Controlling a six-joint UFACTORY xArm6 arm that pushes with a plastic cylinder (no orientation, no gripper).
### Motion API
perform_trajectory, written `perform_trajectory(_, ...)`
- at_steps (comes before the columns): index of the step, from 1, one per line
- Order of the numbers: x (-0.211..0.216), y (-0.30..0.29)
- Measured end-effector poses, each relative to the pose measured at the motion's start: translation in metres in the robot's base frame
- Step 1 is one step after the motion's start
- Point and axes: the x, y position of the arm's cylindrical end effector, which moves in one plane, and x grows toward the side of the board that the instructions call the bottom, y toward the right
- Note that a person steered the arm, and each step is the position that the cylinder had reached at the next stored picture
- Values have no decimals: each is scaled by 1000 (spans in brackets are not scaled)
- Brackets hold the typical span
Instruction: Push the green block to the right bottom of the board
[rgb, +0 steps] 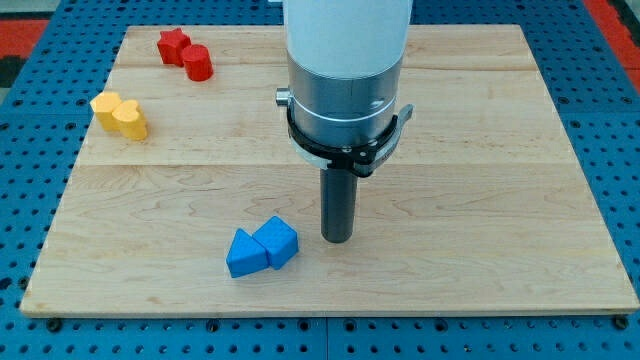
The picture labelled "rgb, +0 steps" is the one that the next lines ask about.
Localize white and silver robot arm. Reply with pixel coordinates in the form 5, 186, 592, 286
283, 0, 413, 147

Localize light wooden board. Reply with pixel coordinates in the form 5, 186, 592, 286
20, 25, 639, 319

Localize blue cube block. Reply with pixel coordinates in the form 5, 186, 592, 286
253, 216, 299, 270

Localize yellow heart block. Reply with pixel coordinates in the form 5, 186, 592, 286
112, 100, 148, 141

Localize black clamp ring with lever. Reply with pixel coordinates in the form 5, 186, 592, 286
285, 103, 415, 179

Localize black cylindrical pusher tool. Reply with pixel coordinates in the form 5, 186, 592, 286
320, 169, 357, 243

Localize blue triangle block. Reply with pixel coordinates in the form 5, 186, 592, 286
226, 229, 269, 278

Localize yellow hexagon block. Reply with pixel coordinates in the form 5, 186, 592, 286
90, 91, 122, 131

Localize red star block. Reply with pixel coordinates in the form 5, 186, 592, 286
157, 28, 191, 67

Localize red cylinder block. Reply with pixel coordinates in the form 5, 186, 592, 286
181, 44, 214, 82

